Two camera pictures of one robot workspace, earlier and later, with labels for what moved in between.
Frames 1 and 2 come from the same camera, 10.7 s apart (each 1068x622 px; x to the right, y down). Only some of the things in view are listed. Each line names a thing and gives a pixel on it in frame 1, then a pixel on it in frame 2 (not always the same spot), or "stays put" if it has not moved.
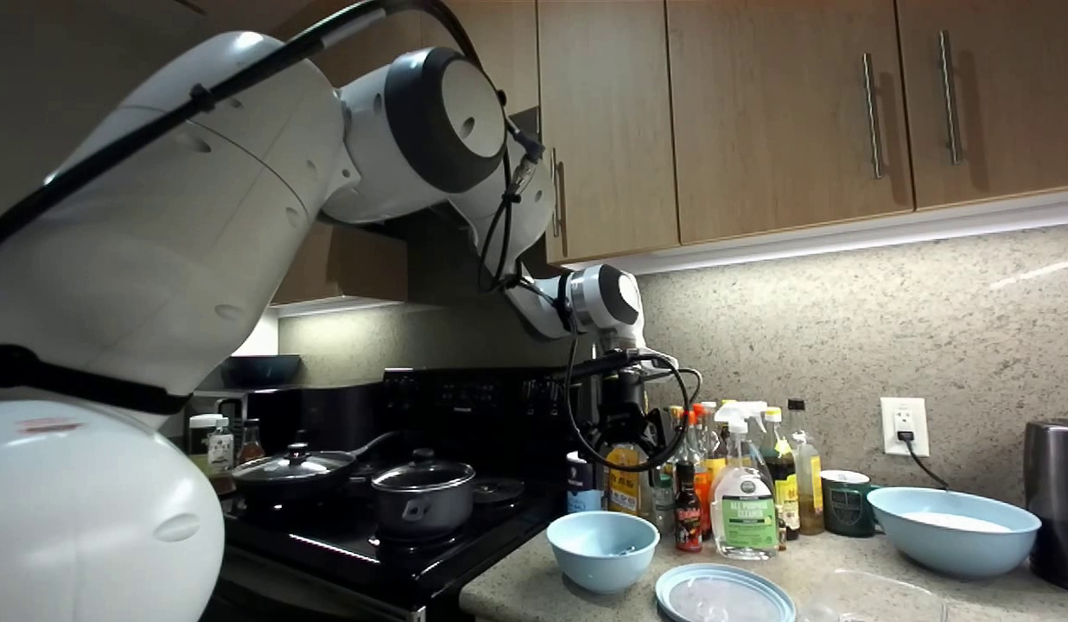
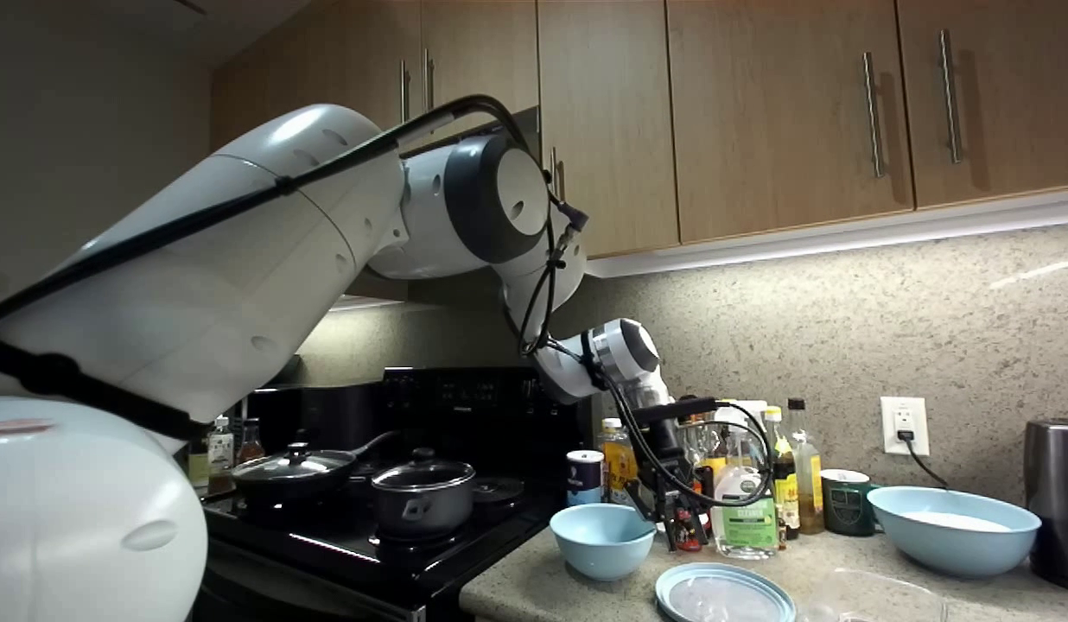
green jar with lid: x=846 y=503 stays put
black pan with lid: x=301 y=481 stays put
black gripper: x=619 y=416 → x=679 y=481
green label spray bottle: x=745 y=508 stays put
